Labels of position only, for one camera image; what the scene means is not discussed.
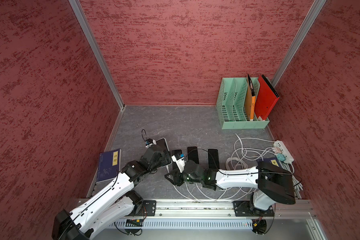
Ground white power strip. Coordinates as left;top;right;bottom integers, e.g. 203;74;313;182
273;141;295;164

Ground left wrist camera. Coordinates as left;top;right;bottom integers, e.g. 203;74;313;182
141;129;157;149

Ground green file organizer rack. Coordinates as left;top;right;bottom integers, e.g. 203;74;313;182
216;78;270;130

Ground red folder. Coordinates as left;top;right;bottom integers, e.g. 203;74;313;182
255;75;280;121

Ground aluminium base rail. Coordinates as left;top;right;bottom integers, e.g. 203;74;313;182
62;198;328;240

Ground coiled white cable bundle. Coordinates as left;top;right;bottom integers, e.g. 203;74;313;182
224;133;304;199

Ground aluminium corner post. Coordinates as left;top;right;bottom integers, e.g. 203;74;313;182
272;0;327;88
69;0;125;111

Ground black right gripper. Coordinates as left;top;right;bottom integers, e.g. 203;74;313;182
164;166;203;186

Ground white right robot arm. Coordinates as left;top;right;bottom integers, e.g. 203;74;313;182
165;161;296;211

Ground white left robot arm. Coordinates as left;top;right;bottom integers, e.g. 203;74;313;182
52;145;172;240

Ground blue book on left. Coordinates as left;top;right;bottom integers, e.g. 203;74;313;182
97;149;121;182

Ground orange folder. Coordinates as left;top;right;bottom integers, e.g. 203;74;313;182
244;75;256;121

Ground aluminium left corner post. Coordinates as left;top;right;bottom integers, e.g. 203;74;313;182
69;0;125;111

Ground aluminium right corner post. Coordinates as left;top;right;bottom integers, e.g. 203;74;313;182
272;0;327;88

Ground white charging cable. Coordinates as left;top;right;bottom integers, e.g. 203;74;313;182
166;164;199;202
194;182;253;202
182;184;223;203

